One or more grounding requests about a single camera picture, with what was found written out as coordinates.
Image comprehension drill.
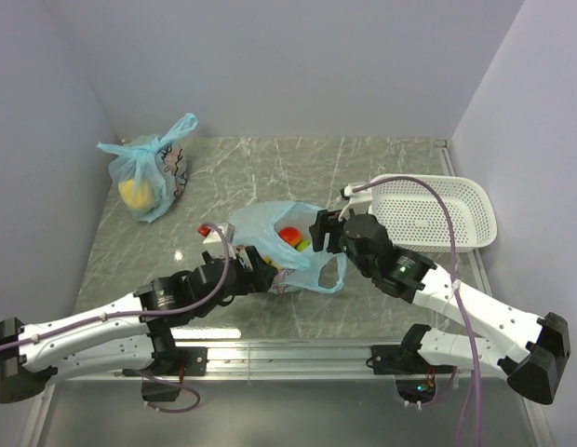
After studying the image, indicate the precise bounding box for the yellow pear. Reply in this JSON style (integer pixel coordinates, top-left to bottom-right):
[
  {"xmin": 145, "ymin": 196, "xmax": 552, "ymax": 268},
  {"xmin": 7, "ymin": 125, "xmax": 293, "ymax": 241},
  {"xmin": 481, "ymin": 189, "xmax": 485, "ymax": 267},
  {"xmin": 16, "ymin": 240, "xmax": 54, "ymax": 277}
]
[{"xmin": 263, "ymin": 256, "xmax": 281, "ymax": 269}]

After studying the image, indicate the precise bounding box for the blue plastic bag with print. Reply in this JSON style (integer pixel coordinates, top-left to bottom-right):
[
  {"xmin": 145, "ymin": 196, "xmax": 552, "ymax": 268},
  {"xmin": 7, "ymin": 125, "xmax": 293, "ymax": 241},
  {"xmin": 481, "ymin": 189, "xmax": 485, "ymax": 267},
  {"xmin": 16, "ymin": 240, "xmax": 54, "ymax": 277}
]
[{"xmin": 229, "ymin": 201, "xmax": 347, "ymax": 294}]

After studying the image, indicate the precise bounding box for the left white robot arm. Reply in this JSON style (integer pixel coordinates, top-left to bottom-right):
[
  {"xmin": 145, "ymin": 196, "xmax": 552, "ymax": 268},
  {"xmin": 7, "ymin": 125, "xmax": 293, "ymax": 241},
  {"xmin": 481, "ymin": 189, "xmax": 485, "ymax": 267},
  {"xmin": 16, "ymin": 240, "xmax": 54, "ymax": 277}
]
[{"xmin": 0, "ymin": 247, "xmax": 278, "ymax": 404}]

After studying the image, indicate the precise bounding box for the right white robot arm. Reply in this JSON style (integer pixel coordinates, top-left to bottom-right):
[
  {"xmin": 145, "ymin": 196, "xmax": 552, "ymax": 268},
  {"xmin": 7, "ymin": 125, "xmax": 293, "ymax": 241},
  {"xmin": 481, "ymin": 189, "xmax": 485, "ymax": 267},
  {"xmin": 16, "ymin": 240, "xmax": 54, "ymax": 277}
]
[{"xmin": 309, "ymin": 210, "xmax": 570, "ymax": 405}]

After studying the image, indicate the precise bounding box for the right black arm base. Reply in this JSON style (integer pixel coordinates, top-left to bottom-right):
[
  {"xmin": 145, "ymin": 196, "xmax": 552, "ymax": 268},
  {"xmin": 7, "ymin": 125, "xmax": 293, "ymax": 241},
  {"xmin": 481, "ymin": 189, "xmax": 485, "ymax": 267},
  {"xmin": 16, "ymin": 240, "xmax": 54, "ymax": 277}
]
[{"xmin": 366, "ymin": 324, "xmax": 436, "ymax": 406}]

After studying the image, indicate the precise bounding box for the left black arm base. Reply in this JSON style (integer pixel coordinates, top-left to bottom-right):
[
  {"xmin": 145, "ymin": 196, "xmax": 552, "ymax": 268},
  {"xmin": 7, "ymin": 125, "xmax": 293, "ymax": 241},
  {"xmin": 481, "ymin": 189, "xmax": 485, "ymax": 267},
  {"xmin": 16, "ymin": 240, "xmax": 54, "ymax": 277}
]
[{"xmin": 141, "ymin": 346, "xmax": 208, "ymax": 408}]

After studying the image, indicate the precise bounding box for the green fruit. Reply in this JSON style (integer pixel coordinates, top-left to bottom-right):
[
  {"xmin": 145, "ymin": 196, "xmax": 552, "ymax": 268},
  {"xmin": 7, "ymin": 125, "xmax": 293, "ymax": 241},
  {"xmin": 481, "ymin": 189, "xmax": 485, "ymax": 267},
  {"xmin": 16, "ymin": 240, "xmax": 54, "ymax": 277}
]
[{"xmin": 295, "ymin": 239, "xmax": 312, "ymax": 252}]

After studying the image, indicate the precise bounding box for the yellow fruit in left bag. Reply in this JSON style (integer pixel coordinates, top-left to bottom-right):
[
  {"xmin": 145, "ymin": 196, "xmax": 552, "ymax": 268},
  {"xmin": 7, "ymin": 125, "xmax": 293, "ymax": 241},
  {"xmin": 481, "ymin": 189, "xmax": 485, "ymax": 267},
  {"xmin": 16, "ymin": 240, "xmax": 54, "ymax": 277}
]
[{"xmin": 118, "ymin": 180, "xmax": 154, "ymax": 212}]

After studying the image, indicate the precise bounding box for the knotted blue bag left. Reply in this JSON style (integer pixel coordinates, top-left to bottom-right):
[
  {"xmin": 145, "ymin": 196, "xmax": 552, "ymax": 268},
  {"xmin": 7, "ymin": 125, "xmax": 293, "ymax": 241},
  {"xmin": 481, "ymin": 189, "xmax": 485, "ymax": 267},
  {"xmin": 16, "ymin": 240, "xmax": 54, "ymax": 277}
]
[{"xmin": 97, "ymin": 113, "xmax": 198, "ymax": 223}]

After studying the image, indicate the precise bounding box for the red apple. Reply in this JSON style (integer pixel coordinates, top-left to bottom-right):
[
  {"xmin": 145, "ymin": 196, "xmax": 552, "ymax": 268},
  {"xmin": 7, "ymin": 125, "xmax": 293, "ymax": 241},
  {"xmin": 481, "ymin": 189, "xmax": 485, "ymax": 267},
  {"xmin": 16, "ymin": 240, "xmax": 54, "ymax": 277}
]
[{"xmin": 278, "ymin": 226, "xmax": 303, "ymax": 247}]

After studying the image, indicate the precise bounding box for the white perforated plastic basket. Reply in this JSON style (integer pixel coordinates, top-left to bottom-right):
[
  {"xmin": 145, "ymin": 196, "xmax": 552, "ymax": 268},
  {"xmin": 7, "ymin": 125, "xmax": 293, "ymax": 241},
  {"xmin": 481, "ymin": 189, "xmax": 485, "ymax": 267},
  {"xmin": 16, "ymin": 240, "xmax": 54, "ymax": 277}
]
[{"xmin": 369, "ymin": 175, "xmax": 497, "ymax": 252}]

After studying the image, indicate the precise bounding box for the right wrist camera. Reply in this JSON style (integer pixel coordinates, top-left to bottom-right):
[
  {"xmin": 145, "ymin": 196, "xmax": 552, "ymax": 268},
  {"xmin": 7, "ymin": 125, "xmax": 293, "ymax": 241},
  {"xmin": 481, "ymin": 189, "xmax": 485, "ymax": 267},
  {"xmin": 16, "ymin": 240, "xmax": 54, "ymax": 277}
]
[{"xmin": 339, "ymin": 183, "xmax": 372, "ymax": 221}]

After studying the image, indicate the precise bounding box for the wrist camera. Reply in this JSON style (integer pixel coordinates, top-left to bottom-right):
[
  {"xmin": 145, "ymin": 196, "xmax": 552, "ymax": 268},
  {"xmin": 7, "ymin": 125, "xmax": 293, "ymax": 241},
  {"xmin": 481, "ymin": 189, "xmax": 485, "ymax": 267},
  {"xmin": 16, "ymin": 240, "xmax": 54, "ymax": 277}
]
[
  {"xmin": 339, "ymin": 183, "xmax": 372, "ymax": 221},
  {"xmin": 197, "ymin": 223, "xmax": 235, "ymax": 246}
]

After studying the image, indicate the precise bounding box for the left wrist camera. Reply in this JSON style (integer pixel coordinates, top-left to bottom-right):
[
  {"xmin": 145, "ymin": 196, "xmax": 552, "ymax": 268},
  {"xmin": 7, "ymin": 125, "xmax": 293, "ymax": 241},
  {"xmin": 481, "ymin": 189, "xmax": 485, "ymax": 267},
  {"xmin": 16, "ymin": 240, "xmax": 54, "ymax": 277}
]
[{"xmin": 197, "ymin": 223, "xmax": 235, "ymax": 246}]

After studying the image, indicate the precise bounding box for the aluminium rail frame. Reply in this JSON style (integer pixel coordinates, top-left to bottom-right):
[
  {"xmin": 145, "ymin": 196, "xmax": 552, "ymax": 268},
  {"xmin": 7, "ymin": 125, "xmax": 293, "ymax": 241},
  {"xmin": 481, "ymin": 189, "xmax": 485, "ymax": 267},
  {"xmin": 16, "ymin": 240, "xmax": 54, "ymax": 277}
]
[{"xmin": 18, "ymin": 139, "xmax": 557, "ymax": 447}]

